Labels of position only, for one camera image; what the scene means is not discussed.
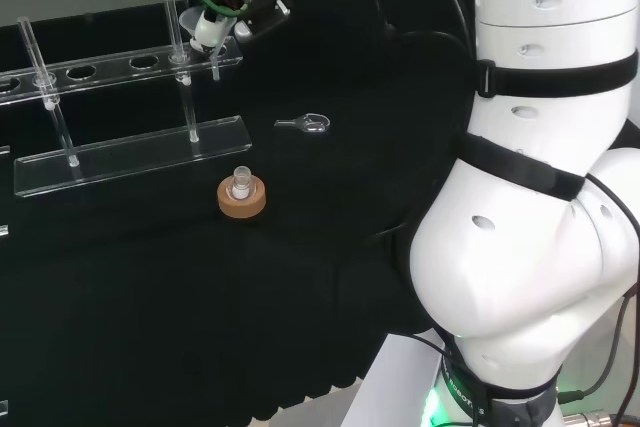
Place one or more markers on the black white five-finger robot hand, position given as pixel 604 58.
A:
pixel 250 2

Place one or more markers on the clear plastic funnel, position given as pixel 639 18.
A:
pixel 188 19

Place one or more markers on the clear glass weighing funnel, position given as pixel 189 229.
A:
pixel 312 126

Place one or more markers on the clear acrylic funnel stand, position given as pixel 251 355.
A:
pixel 130 159

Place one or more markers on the round-bottom glass flask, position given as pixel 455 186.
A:
pixel 240 182

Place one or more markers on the black bench cloth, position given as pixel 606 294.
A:
pixel 200 297

